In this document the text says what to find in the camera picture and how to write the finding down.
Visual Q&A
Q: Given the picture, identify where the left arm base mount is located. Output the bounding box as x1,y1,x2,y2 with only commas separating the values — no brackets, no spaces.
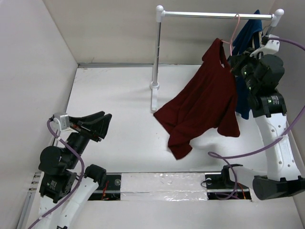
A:
89,173,122,201

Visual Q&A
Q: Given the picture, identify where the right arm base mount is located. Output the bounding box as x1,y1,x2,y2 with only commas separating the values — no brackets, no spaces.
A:
201,165,252,200

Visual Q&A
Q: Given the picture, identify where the white clothes rack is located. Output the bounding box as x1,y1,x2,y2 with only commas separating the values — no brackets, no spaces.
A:
150,5,285,112

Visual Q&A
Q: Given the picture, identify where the wooden hanger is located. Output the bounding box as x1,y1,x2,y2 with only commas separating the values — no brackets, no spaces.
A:
251,31,262,50

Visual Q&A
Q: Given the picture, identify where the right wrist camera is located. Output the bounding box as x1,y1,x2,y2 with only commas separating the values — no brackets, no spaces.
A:
250,34,280,58

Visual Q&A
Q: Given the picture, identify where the pink wire hanger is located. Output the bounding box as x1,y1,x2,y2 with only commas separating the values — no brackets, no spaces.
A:
221,13,240,56

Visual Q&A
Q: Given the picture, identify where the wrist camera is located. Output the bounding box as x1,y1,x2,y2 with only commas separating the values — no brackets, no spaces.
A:
53,113,71,132
250,34,280,58

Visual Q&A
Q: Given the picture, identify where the dark red t-shirt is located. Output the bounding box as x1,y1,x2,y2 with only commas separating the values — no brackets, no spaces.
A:
154,38,240,160

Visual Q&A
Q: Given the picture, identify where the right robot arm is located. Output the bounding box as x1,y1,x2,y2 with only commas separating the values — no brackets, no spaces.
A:
220,48,305,200

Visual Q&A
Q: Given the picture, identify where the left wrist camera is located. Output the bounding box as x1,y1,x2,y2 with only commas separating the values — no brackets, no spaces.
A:
53,113,71,132

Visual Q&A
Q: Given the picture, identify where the blue t-shirt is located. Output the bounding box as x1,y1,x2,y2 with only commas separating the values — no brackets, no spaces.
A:
232,19,263,120

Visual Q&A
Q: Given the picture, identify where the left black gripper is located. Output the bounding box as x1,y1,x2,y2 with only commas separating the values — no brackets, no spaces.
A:
67,110,112,167

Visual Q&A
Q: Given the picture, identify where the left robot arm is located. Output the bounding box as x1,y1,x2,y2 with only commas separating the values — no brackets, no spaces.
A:
30,111,112,229

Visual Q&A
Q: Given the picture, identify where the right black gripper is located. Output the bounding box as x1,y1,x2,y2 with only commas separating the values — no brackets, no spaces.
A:
230,47,266,92

